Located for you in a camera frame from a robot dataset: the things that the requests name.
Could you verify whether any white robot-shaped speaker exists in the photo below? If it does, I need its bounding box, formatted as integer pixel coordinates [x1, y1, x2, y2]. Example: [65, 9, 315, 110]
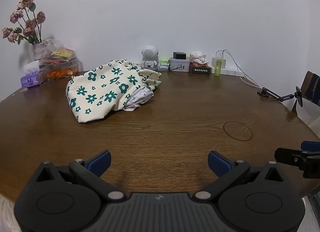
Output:
[141, 45, 160, 70]

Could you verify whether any glass vase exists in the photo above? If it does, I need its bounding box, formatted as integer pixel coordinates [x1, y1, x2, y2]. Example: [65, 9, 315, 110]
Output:
[32, 42, 50, 62]

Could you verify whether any pink floral garment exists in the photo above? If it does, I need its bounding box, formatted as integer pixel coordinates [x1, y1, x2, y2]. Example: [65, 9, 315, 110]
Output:
[124, 88, 154, 111]

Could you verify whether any crumpled white tissue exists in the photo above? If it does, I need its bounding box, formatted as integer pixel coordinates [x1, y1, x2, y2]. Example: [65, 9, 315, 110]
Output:
[189, 51, 209, 65]

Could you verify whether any white cable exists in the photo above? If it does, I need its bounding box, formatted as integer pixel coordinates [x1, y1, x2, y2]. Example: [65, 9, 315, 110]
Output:
[216, 49, 262, 88]

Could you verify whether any dried rose bouquet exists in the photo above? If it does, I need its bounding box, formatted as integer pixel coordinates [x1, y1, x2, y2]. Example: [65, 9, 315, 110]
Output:
[2, 0, 47, 46]

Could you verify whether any black tissue box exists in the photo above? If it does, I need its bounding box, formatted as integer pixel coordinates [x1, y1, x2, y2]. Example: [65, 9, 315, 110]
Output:
[189, 63, 211, 74]

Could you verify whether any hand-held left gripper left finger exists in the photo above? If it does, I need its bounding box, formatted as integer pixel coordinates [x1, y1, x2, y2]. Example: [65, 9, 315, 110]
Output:
[30, 150, 125, 201]

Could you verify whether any green liquid bottle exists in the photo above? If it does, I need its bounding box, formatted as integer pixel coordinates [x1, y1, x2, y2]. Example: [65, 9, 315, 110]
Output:
[214, 55, 222, 76]

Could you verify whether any grey tin box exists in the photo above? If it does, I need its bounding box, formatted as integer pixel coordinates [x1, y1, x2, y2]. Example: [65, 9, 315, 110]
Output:
[169, 57, 190, 72]

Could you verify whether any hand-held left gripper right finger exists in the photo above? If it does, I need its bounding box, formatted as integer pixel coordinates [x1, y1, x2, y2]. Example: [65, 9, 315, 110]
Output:
[196, 151, 285, 201]

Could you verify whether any white paper bag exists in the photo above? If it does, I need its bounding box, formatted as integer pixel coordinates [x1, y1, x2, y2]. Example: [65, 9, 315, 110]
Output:
[291, 97, 320, 139]

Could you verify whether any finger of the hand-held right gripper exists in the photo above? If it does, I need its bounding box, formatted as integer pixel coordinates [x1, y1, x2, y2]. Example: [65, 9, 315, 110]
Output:
[301, 141, 320, 152]
[274, 148, 320, 179]

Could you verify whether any cream dress with green flowers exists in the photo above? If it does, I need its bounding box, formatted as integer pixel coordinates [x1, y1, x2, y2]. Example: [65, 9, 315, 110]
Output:
[65, 59, 162, 124]

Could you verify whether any clear box with orange snacks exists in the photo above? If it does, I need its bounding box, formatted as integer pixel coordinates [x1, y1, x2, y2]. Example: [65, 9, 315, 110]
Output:
[39, 57, 84, 82]

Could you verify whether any white charger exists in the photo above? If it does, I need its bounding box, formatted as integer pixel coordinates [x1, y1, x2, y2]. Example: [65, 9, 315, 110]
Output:
[211, 56, 227, 70]

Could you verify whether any clear bag of snack packets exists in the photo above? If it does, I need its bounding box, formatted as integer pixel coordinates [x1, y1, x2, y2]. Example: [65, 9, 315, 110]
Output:
[42, 39, 75, 65]

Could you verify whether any purple tissue box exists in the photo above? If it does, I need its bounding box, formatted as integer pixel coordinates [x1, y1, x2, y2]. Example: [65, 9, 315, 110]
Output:
[20, 60, 47, 88]

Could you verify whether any dark chair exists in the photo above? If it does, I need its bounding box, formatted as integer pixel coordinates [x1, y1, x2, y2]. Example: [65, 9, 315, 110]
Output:
[291, 70, 320, 117]

